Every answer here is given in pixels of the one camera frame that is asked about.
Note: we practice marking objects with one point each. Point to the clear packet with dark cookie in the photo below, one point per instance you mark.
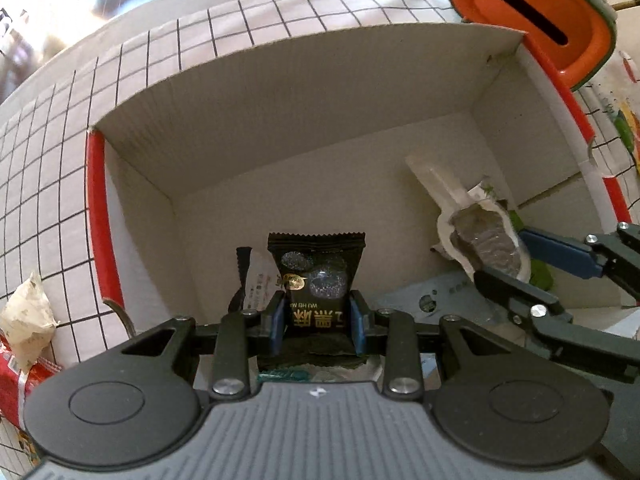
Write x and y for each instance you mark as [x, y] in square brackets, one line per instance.
[480, 240]

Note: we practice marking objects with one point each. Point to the green snack packet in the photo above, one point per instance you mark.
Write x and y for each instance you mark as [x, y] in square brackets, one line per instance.
[540, 272]

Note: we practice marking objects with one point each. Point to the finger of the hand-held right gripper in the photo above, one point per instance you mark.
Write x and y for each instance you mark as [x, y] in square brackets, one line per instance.
[555, 252]
[520, 292]

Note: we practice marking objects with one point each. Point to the orange cardboard box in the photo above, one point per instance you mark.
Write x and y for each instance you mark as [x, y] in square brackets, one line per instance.
[300, 135]

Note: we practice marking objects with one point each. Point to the black and white snack packet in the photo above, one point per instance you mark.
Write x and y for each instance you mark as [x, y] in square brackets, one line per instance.
[255, 280]

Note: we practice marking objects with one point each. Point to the red snack packet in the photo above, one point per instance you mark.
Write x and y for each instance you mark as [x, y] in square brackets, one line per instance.
[10, 390]

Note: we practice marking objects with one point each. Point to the white crumpled snack packet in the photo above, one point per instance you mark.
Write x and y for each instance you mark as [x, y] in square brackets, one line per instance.
[25, 320]

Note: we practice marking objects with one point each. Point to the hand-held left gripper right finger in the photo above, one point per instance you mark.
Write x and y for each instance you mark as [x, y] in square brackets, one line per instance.
[357, 327]

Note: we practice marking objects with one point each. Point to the orange tissue container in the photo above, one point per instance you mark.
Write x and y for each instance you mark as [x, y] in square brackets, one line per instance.
[500, 25]

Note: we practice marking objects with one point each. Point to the clear packet with teal print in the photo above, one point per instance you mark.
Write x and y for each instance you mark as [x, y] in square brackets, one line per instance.
[280, 375]

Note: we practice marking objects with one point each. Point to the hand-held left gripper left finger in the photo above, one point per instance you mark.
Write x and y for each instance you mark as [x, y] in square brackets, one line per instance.
[277, 325]

